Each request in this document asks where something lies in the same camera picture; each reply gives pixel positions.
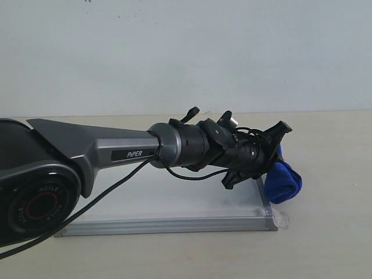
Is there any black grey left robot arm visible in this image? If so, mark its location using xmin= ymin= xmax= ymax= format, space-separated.
xmin=1 ymin=119 xmax=291 ymax=246

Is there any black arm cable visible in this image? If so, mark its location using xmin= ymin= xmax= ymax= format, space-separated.
xmin=0 ymin=106 xmax=271 ymax=256

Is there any clear tape piece near corner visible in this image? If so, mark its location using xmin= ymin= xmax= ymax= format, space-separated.
xmin=271 ymin=208 xmax=290 ymax=230

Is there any blue cloth eraser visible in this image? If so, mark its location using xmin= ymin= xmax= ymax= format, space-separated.
xmin=263 ymin=145 xmax=303 ymax=204

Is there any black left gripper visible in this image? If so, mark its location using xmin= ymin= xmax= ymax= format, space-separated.
xmin=212 ymin=121 xmax=292 ymax=190

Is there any aluminium framed whiteboard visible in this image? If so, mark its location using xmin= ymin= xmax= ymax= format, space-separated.
xmin=54 ymin=176 xmax=278 ymax=237

